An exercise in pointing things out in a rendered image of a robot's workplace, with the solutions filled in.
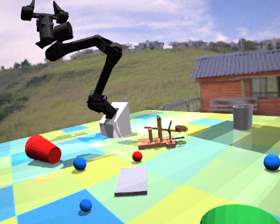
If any red plastic cup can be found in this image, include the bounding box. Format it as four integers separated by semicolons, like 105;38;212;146
25;135;62;164

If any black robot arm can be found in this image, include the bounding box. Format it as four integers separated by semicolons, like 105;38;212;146
35;19;123;119

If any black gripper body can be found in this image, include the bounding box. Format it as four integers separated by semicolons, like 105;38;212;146
20;6;69;31

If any white mug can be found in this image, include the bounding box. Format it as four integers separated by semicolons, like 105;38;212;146
233;105;253;131

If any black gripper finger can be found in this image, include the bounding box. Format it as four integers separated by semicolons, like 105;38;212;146
27;0;35;11
53;1;64;14

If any red ball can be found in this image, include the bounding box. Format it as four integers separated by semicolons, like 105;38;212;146
132;152;142;162

